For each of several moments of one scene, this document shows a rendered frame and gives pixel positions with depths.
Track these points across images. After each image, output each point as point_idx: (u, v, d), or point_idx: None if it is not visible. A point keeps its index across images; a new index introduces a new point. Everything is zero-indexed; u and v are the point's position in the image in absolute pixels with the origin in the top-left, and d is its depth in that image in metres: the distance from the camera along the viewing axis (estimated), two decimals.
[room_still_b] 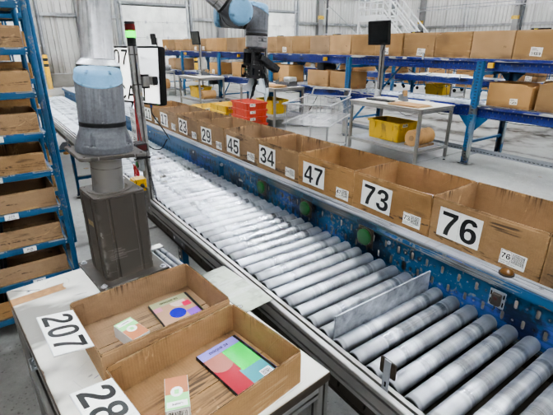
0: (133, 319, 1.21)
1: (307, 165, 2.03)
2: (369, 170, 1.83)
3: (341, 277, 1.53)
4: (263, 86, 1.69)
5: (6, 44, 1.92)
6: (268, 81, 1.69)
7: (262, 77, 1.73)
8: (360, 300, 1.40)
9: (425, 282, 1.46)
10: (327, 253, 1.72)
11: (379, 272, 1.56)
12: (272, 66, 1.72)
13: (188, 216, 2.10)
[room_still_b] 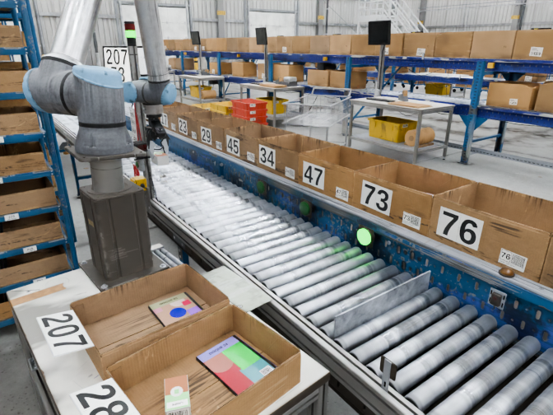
0: (162, 151, 2.03)
1: (307, 165, 2.03)
2: (369, 170, 1.83)
3: (341, 277, 1.53)
4: (150, 146, 1.97)
5: (6, 44, 1.92)
6: (147, 143, 1.94)
7: (157, 138, 1.96)
8: (360, 300, 1.40)
9: (425, 282, 1.46)
10: (327, 253, 1.72)
11: (379, 272, 1.56)
12: (153, 130, 1.90)
13: (188, 216, 2.10)
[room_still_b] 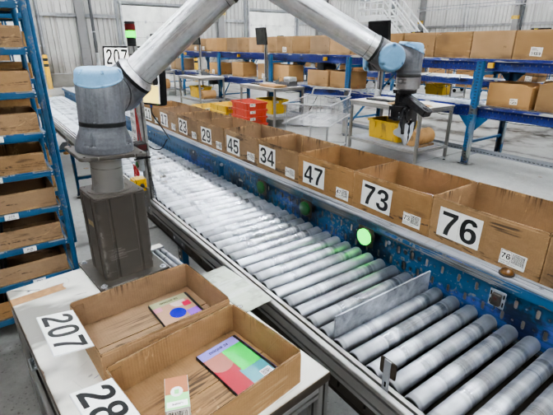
0: None
1: (307, 165, 2.03)
2: (369, 170, 1.83)
3: (341, 277, 1.53)
4: (401, 130, 1.60)
5: (6, 44, 1.92)
6: (401, 128, 1.57)
7: (410, 120, 1.58)
8: (360, 300, 1.40)
9: (425, 282, 1.46)
10: (327, 253, 1.72)
11: (379, 272, 1.56)
12: (415, 109, 1.52)
13: (188, 216, 2.10)
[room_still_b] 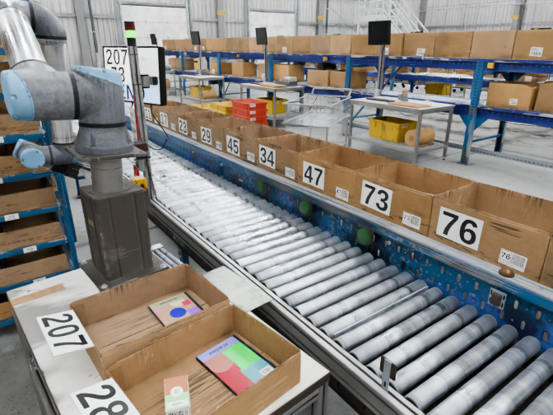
0: None
1: (307, 165, 2.03)
2: (369, 170, 1.83)
3: (341, 277, 1.53)
4: (87, 170, 2.06)
5: None
6: (85, 167, 2.03)
7: (80, 162, 2.06)
8: (360, 300, 1.40)
9: None
10: (327, 253, 1.72)
11: (379, 272, 1.56)
12: None
13: (188, 216, 2.10)
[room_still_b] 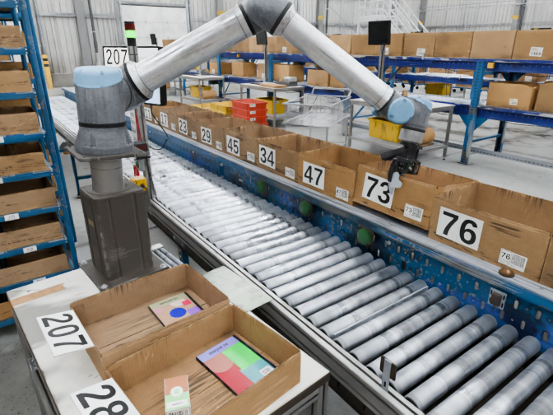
0: None
1: (307, 165, 2.03)
2: (372, 165, 1.83)
3: (341, 277, 1.53)
4: None
5: (6, 44, 1.92)
6: None
7: None
8: (360, 300, 1.40)
9: None
10: (327, 253, 1.72)
11: (379, 272, 1.56)
12: None
13: (188, 216, 2.10)
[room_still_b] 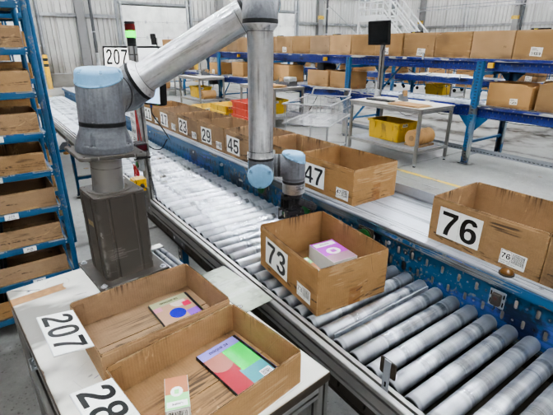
0: (309, 259, 1.55)
1: (307, 165, 2.03)
2: (280, 223, 1.61)
3: None
4: None
5: (6, 44, 1.92)
6: None
7: None
8: (361, 302, 1.40)
9: None
10: None
11: None
12: (309, 207, 1.68)
13: (188, 216, 2.10)
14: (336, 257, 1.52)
